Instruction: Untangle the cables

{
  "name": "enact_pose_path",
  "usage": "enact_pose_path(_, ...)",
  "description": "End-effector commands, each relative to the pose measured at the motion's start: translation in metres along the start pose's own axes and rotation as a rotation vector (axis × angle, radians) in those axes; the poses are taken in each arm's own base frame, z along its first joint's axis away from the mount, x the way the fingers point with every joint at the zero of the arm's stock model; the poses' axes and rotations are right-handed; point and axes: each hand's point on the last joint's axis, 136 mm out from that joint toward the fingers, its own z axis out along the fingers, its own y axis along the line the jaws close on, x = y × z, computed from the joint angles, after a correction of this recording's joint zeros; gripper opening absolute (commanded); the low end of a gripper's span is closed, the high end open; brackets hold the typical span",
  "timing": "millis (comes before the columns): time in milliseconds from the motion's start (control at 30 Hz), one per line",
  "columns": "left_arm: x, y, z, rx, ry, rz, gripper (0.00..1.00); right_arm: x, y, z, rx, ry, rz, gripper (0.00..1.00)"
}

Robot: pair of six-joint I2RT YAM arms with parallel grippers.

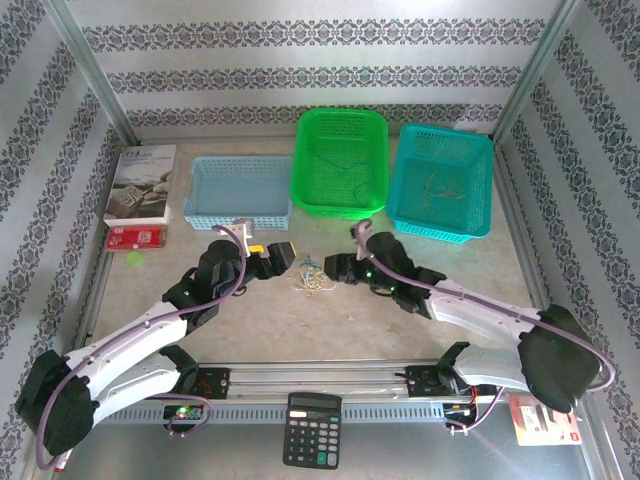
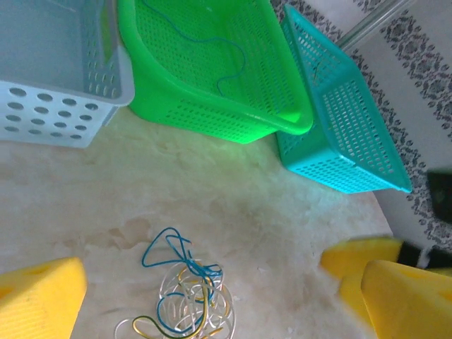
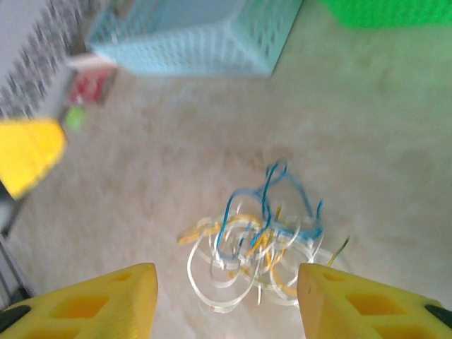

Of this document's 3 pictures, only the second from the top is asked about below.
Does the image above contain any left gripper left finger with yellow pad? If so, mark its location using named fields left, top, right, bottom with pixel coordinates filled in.
left=0, top=256, right=88, bottom=339

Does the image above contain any aluminium frame post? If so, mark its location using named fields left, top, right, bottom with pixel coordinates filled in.
left=338, top=0, right=418, bottom=49

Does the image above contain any yellow wire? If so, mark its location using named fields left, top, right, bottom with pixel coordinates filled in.
left=132, top=266, right=225, bottom=339

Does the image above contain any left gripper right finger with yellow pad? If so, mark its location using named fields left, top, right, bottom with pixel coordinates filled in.
left=360, top=259, right=452, bottom=339

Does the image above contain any teal plastic basket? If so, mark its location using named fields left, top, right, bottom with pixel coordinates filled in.
left=275, top=4, right=413, bottom=194

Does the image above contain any light blue plastic basket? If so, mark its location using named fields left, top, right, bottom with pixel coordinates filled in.
left=0, top=0, right=136, bottom=149

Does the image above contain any blue wire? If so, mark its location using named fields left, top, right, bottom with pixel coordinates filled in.
left=155, top=0, right=247, bottom=98
left=141, top=227, right=224, bottom=335

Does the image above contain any green plastic basket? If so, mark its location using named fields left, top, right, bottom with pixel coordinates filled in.
left=118, top=0, right=314, bottom=145

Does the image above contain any white wire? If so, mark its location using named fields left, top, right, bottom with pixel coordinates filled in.
left=157, top=261, right=237, bottom=336
left=113, top=316, right=143, bottom=339

